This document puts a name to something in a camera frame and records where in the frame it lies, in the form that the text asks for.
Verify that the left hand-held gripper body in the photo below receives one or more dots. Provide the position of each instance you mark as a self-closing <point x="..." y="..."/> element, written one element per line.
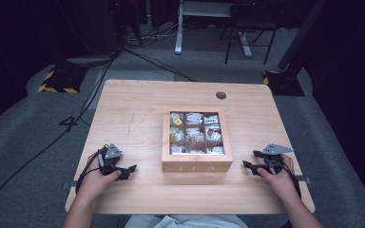
<point x="109" y="161"/>

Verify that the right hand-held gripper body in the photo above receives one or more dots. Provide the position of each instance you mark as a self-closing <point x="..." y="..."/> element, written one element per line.
<point x="274" y="160"/>

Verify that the wooden tea box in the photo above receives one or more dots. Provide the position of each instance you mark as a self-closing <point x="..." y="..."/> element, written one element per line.
<point x="197" y="165"/>

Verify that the person's right hand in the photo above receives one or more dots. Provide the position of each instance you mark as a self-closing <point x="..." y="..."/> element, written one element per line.
<point x="282" y="185"/>

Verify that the person's left hand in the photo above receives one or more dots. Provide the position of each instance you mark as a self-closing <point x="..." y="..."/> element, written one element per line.
<point x="93" y="185"/>

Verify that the pile of tea bag packets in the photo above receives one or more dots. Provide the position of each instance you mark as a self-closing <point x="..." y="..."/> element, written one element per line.
<point x="197" y="133"/>

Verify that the grey table grommet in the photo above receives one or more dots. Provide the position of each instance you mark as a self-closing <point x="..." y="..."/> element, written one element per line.
<point x="220" y="95"/>

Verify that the hazard-striped stand base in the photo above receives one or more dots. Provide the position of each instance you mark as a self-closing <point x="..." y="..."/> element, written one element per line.
<point x="61" y="80"/>
<point x="283" y="84"/>

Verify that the person's light clothing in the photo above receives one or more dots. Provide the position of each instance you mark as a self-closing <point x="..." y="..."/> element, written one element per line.
<point x="187" y="221"/>

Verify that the black metal chair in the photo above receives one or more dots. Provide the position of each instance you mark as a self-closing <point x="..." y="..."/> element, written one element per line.
<point x="250" y="25"/>

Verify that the grey table bracket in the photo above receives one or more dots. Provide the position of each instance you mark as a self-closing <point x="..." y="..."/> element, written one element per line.
<point x="303" y="179"/>
<point x="68" y="185"/>

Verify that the black slanted stand post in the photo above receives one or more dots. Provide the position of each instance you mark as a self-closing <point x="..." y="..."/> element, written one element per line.
<point x="301" y="34"/>

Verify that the white desk frame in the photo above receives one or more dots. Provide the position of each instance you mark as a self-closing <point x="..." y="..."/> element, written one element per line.
<point x="179" y="34"/>

